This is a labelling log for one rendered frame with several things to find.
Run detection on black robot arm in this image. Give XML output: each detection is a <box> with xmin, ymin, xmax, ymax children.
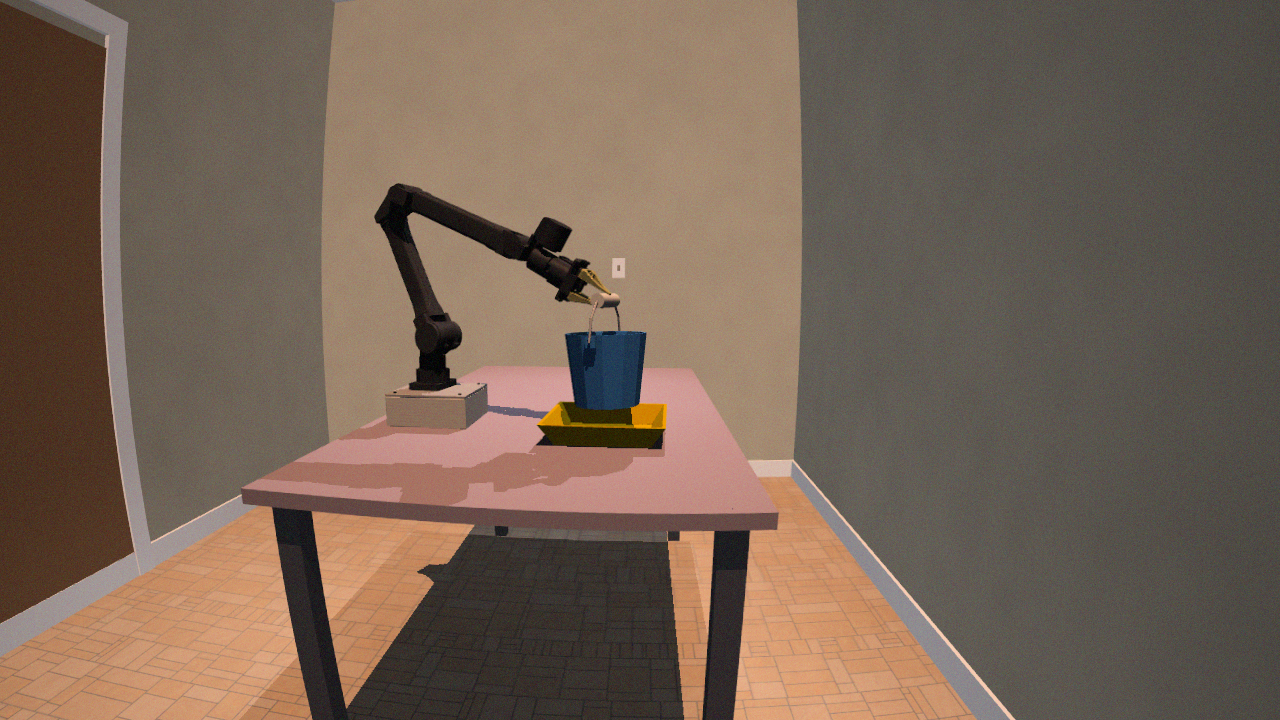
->
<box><xmin>374</xmin><ymin>183</ymin><xmax>572</xmax><ymax>391</ymax></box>

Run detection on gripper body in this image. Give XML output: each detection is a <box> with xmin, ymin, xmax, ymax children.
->
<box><xmin>544</xmin><ymin>256</ymin><xmax>590</xmax><ymax>302</ymax></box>

